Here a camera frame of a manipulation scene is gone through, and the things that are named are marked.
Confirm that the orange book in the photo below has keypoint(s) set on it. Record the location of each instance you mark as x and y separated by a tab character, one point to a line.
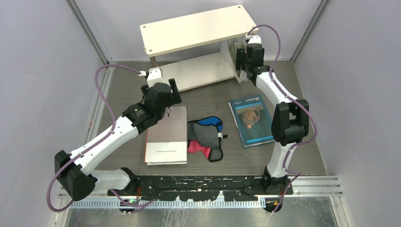
146	146

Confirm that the white two-tier shelf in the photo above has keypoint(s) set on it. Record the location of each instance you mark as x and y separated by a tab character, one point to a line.
191	31

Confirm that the grey white portfolio file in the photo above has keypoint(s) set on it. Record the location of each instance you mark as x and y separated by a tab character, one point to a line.
167	143

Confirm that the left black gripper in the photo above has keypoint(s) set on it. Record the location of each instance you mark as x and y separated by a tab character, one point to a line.
175	98

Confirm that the white Singularity book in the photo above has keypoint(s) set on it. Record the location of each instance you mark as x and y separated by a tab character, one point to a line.
228	48

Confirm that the blue Humor book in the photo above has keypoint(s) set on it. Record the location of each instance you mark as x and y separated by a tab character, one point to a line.
252	120

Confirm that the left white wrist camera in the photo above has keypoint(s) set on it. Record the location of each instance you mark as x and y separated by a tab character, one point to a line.
153	76

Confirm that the blue grey red cloth pile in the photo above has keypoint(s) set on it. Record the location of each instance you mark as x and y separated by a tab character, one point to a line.
205	136

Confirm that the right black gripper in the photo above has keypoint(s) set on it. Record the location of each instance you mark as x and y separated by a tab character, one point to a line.
240	56

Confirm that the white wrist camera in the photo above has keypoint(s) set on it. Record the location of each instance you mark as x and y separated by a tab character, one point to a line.
253	39
153	76

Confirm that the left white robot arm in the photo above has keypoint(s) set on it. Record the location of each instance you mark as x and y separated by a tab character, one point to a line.
78	174

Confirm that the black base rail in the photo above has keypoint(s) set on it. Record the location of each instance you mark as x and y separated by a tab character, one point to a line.
202	187

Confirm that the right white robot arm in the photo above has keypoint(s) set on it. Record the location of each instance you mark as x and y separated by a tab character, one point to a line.
290	123

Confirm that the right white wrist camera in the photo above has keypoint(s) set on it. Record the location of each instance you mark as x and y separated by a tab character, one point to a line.
253	39

